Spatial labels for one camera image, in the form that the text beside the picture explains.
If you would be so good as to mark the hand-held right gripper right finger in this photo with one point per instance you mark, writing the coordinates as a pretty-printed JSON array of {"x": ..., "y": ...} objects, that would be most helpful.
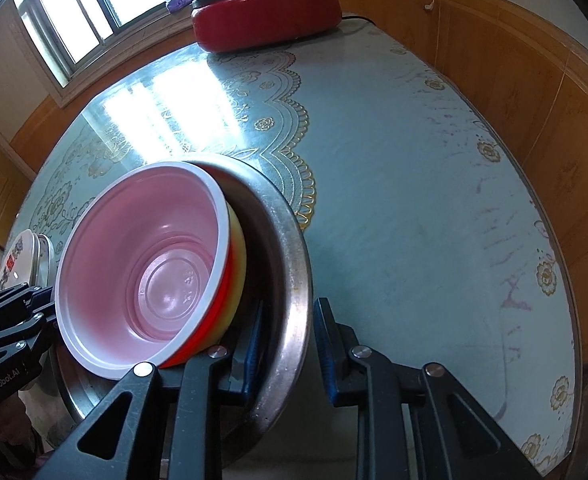
[{"x": 324, "y": 355}]

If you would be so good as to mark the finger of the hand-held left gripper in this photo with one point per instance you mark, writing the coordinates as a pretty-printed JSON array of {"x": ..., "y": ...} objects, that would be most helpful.
[
  {"x": 28, "y": 332},
  {"x": 18, "y": 296}
]

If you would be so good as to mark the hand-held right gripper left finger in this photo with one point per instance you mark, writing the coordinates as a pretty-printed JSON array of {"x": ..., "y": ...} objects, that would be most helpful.
[{"x": 253, "y": 360}]

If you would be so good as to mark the small white floral plate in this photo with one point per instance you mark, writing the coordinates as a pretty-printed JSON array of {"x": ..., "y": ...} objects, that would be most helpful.
[{"x": 16, "y": 260}]

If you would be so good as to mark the large white floral plate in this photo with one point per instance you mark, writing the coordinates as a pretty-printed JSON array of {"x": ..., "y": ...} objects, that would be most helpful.
[{"x": 43, "y": 260}]

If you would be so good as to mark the stainless steel bowl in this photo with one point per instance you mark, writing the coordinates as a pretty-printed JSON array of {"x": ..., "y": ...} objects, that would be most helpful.
[{"x": 279, "y": 280}]

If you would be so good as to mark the yellow plastic bowl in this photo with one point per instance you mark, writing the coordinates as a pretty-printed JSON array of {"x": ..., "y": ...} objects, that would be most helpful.
[{"x": 238, "y": 265}]

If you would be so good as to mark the red plastic bowl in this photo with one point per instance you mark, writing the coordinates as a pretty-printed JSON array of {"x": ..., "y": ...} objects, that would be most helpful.
[{"x": 148, "y": 270}]

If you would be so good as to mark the person's dark clothing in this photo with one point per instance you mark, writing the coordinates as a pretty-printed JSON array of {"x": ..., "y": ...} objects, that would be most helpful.
[{"x": 3, "y": 450}]

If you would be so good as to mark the green floral tablecloth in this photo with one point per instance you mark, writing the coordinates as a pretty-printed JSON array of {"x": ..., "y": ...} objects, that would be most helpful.
[{"x": 424, "y": 210}]

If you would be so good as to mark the purple packet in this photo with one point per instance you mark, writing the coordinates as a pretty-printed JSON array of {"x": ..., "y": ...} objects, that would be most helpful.
[{"x": 179, "y": 2}]

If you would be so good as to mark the red electric cooking pot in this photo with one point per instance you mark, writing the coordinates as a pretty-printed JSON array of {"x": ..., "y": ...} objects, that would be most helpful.
[{"x": 274, "y": 15}]

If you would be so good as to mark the window with metal frame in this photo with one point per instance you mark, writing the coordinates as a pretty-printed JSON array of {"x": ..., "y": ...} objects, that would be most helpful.
[{"x": 98, "y": 0}]

